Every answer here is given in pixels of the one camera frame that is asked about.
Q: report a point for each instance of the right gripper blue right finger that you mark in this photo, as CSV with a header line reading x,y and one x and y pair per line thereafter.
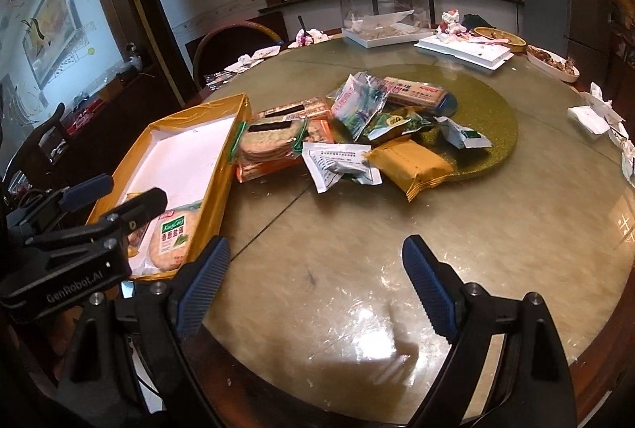
x,y
453,307

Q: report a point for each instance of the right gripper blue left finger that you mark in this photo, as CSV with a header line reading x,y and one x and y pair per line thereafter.
x,y
195,285

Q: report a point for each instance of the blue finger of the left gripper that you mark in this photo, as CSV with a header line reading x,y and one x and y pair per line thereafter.
x,y
86,193
140,210

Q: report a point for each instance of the round cracker pack green label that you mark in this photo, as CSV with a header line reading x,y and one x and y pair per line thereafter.
x,y
172,237

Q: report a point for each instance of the yellow snack pack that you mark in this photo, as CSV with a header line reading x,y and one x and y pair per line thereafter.
x,y
409,165

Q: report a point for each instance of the small white green sachet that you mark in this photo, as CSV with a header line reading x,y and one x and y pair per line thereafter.
x,y
461,137

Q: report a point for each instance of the white grey sachet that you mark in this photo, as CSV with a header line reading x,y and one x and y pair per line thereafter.
x,y
329,163

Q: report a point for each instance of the green pea snack bag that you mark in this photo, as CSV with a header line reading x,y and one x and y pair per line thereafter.
x,y
390,124

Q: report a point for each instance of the long cracker pack blue end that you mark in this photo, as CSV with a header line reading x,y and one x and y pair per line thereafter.
x,y
428,98

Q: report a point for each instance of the orange biscuit box back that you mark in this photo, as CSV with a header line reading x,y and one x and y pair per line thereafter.
x,y
315,107

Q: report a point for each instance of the clear blue-green snack bag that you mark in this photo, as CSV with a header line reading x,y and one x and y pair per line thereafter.
x,y
358,100

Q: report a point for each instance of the round biscuit bag green seal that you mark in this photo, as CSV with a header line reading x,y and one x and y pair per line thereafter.
x,y
266,140

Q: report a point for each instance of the dark wooden chair left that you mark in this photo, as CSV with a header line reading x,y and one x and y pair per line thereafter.
x,y
31,160

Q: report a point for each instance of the yellow cardboard tray box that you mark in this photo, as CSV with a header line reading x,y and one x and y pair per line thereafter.
x,y
187,155

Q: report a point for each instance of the white wrappers near chair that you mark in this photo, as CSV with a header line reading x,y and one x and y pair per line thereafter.
x,y
243,64

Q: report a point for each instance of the wooden chair with yellow rim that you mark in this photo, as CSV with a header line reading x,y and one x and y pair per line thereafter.
x,y
223,46

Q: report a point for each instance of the framed fish picture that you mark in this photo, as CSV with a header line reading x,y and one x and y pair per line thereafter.
x,y
49,32

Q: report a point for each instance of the gold glitter lazy susan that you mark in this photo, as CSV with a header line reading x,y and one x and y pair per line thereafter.
x,y
479,107

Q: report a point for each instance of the crumpled tissue with spoon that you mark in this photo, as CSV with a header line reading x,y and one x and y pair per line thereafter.
x,y
306,37

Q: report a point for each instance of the white napkin pile right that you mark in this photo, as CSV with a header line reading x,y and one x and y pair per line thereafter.
x,y
598,119

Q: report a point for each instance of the white oval food dish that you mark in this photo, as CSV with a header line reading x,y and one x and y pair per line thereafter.
x,y
561,68

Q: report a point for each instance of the woven bamboo basket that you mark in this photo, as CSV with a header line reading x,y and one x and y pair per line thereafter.
x,y
516,44

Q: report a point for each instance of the white tray under container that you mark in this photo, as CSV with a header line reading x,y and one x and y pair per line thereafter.
x,y
372,40

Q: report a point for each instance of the red white crumpled tissues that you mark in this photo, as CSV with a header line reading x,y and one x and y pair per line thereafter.
x,y
451,23

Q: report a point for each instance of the clear plastic container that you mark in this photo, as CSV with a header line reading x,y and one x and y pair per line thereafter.
x,y
370,15

